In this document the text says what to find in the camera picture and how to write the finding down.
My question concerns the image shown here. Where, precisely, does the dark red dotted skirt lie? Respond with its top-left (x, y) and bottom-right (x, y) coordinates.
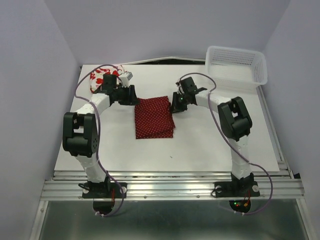
top-left (134, 96), bottom-right (176, 140)

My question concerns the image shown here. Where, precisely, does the white plastic basket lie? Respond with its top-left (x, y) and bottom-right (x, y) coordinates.
top-left (205, 46), bottom-right (268, 88)

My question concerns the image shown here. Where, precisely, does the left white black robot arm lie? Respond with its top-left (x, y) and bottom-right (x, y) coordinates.
top-left (62, 72), bottom-right (140, 199)

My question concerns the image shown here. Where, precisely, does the aluminium rail frame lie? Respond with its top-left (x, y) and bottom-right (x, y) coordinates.
top-left (30, 88), bottom-right (313, 240)

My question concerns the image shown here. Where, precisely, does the white red poppy skirt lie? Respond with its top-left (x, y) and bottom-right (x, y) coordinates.
top-left (89, 65), bottom-right (125, 93)

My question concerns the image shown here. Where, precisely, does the purple cable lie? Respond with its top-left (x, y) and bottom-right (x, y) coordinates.
top-left (74, 64), bottom-right (127, 218)
top-left (176, 72), bottom-right (275, 217)

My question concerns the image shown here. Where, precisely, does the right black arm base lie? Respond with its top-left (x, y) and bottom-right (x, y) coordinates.
top-left (211, 181), bottom-right (261, 215)

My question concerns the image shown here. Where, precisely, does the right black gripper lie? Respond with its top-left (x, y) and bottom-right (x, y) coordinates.
top-left (169, 91), bottom-right (189, 114)

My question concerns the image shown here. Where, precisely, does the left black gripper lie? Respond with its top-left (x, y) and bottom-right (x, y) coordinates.
top-left (113, 84), bottom-right (140, 106)

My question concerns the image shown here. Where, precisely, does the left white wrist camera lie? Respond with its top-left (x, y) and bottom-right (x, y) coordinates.
top-left (119, 71), bottom-right (133, 88)

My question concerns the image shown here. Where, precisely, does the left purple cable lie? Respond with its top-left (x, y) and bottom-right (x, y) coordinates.
top-left (74, 64), bottom-right (127, 218)

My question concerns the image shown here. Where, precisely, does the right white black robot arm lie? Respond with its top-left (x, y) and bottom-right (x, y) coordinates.
top-left (171, 77), bottom-right (254, 198)

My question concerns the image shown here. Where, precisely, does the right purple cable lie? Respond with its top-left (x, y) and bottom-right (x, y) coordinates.
top-left (176, 72), bottom-right (275, 217)

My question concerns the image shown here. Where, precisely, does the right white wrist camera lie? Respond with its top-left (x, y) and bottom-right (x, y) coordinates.
top-left (175, 79), bottom-right (187, 95)

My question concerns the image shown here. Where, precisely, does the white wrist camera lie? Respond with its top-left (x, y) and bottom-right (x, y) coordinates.
top-left (175, 79), bottom-right (187, 95)
top-left (119, 71), bottom-right (133, 88)

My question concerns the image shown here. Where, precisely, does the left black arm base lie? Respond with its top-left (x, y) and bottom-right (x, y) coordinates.
top-left (78, 177), bottom-right (128, 218)

